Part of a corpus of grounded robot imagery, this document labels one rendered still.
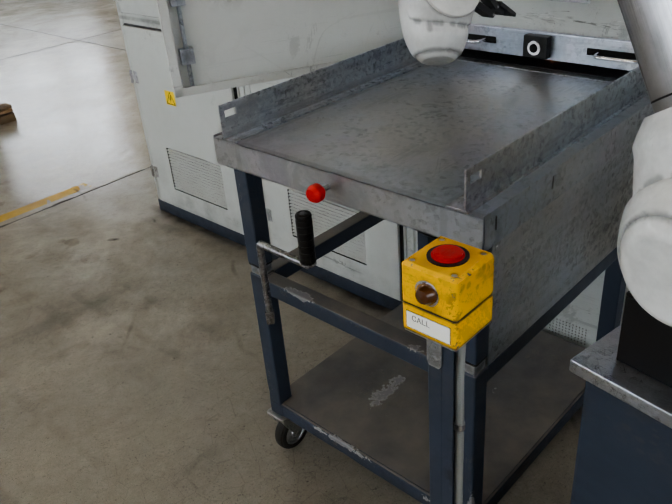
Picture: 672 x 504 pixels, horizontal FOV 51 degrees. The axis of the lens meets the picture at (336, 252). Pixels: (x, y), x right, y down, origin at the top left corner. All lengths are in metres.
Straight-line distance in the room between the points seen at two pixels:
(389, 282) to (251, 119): 0.96
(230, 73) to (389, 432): 0.92
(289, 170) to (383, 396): 0.68
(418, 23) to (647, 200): 0.64
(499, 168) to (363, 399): 0.81
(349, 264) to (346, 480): 0.81
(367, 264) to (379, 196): 1.14
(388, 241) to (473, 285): 1.35
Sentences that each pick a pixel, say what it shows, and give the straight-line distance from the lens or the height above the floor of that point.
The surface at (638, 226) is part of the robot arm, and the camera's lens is 0.64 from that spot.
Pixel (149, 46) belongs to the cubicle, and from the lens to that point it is 2.81.
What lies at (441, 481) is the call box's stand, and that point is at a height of 0.54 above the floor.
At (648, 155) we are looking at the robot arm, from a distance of 0.68.
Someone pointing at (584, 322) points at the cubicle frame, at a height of 0.23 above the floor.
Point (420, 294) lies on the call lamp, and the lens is 0.82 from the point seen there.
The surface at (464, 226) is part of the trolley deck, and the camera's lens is 1.06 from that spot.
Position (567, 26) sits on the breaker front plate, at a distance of 1.72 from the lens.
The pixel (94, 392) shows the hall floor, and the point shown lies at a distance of 2.22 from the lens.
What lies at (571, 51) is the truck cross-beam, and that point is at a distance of 1.71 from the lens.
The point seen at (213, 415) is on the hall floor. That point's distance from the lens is 2.02.
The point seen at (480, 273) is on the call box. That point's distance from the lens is 0.83.
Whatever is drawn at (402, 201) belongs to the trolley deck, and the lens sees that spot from 1.12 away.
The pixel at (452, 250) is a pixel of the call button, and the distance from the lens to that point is 0.84.
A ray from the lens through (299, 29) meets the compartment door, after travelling 1.81.
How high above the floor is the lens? 1.32
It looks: 30 degrees down
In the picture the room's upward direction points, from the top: 5 degrees counter-clockwise
